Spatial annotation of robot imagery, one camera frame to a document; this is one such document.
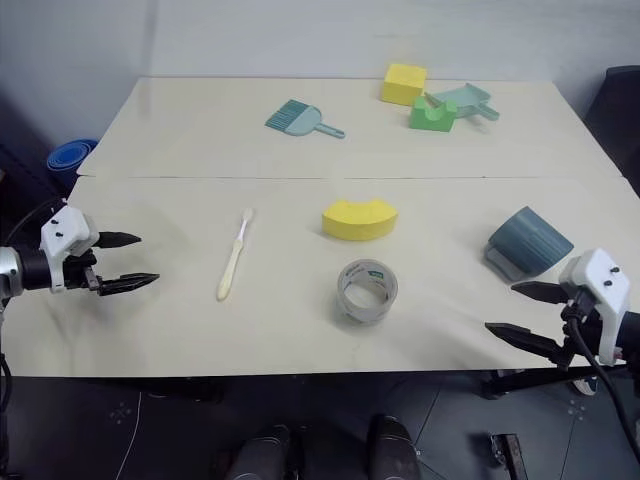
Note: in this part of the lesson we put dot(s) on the blue-grey ribbed cup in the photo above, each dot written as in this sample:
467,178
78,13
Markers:
532,242

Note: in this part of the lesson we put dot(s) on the black floor bracket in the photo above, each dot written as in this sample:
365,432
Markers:
507,450

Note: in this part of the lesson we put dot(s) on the teal hand brush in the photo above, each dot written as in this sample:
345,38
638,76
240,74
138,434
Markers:
295,119

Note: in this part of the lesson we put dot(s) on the yellow cube block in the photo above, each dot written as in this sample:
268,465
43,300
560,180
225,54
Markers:
402,85

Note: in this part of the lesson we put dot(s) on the teal dustpan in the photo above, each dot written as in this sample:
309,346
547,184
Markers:
467,102

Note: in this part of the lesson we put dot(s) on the grey tape roll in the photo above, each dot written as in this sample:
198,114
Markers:
350,290

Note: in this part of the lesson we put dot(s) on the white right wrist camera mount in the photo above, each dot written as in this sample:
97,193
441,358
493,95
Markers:
602,285

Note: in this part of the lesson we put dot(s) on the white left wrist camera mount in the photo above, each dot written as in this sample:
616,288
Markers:
67,227

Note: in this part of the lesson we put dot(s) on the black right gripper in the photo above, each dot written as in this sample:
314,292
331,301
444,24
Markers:
582,330

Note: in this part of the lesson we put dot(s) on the dark rounded shape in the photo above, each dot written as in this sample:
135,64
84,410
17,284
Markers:
395,447
262,455

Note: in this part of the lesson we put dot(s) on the green notched block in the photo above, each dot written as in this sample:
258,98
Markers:
430,119

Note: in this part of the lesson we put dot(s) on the white and blue shoe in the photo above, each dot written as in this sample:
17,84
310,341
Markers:
586,385

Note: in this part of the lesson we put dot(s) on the black table frame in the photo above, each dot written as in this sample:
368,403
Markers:
530,382

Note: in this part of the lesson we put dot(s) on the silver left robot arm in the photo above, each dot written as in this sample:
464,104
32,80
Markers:
20,270

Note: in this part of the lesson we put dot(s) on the yellow arch-shaped foam block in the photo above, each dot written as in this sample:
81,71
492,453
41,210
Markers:
357,220

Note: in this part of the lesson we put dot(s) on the cream toothbrush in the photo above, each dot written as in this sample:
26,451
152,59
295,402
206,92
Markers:
232,260

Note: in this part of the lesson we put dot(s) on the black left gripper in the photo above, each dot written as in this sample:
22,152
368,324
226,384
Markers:
80,270

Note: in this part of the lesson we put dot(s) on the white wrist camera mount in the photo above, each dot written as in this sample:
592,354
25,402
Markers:
602,285
67,227

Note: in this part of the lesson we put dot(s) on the black chair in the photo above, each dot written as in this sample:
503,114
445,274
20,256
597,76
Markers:
617,120

